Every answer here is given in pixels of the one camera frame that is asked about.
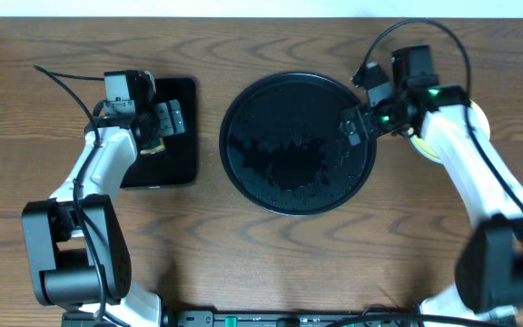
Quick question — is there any round black tray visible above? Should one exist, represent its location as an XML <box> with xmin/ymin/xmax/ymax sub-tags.
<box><xmin>219</xmin><ymin>72</ymin><xmax>377</xmax><ymax>216</ymax></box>

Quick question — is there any yellow green sponge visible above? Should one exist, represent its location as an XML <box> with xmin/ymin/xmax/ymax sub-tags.
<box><xmin>140</xmin><ymin>138</ymin><xmax>166</xmax><ymax>155</ymax></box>

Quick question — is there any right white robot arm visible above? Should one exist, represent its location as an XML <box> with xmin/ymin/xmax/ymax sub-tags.
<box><xmin>340</xmin><ymin>45</ymin><xmax>523</xmax><ymax>322</ymax></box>

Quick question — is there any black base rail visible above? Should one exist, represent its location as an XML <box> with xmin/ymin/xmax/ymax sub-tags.
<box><xmin>60</xmin><ymin>311</ymin><xmax>419</xmax><ymax>327</ymax></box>

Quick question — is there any black rectangular tray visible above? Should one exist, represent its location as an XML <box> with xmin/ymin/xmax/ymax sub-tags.
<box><xmin>121</xmin><ymin>77</ymin><xmax>198</xmax><ymax>189</ymax></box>

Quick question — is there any right black cable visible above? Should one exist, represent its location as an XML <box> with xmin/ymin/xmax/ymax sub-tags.
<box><xmin>324</xmin><ymin>17</ymin><xmax>523</xmax><ymax>327</ymax></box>

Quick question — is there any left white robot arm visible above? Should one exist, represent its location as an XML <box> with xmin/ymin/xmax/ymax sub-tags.
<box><xmin>21</xmin><ymin>70</ymin><xmax>185</xmax><ymax>327</ymax></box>

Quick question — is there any yellow plate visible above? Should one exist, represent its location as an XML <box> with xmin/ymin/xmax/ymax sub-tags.
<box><xmin>410</xmin><ymin>101</ymin><xmax>491</xmax><ymax>164</ymax></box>

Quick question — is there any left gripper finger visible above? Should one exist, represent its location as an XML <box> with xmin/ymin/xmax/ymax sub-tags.
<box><xmin>169</xmin><ymin>100</ymin><xmax>186</xmax><ymax>134</ymax></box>
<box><xmin>154</xmin><ymin>103</ymin><xmax>173</xmax><ymax>137</ymax></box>

